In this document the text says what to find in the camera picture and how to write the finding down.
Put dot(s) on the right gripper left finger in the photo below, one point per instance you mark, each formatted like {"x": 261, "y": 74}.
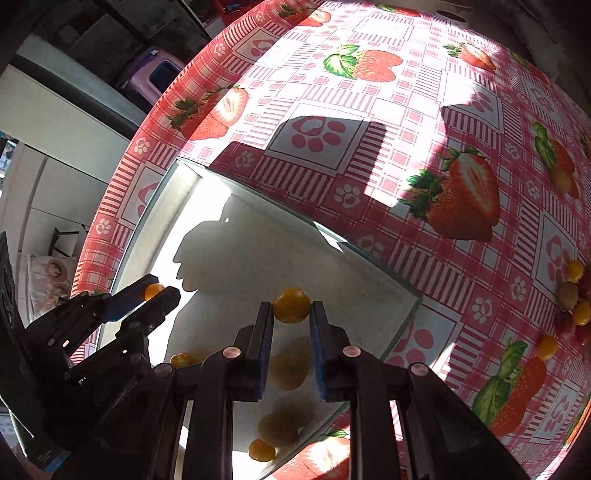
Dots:
{"x": 248, "y": 372}

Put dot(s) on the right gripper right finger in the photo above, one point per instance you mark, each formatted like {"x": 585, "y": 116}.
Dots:
{"x": 336, "y": 373}

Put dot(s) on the yellow cherry tomato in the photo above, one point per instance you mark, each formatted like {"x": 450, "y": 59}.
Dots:
{"x": 293, "y": 306}

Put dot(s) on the white rectangular tray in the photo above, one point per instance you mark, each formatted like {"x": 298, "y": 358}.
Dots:
{"x": 228, "y": 249}

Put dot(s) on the pink strawberry tablecloth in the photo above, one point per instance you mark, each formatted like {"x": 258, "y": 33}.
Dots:
{"x": 439, "y": 152}

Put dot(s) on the purple plastic stool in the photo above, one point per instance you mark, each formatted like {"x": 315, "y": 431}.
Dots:
{"x": 151, "y": 73}

